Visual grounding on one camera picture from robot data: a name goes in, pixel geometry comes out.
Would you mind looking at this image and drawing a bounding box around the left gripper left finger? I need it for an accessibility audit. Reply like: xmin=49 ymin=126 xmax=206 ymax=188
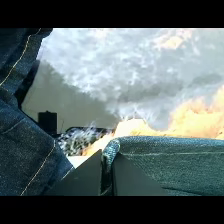
xmin=44 ymin=149 xmax=103 ymax=197

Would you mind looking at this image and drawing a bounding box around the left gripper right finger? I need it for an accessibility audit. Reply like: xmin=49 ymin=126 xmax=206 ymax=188
xmin=111 ymin=152 xmax=168 ymax=197

